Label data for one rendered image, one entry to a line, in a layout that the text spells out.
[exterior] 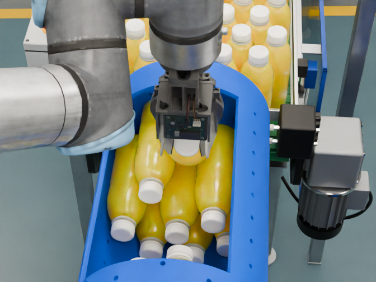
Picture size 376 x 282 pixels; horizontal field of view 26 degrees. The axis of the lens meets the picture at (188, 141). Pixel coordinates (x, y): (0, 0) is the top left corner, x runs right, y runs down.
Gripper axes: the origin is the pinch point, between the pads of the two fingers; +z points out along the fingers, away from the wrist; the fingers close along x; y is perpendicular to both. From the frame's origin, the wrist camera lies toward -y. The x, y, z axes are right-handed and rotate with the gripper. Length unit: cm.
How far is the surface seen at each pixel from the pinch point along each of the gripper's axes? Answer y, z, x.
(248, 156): -5.5, 8.3, 9.2
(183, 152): 1.4, 0.2, -0.3
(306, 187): -41, 58, 25
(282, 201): -90, 126, 25
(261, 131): -13.6, 10.9, 11.3
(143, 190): -2.5, 14.6, -7.1
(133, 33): -45, 18, -14
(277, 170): -65, 81, 20
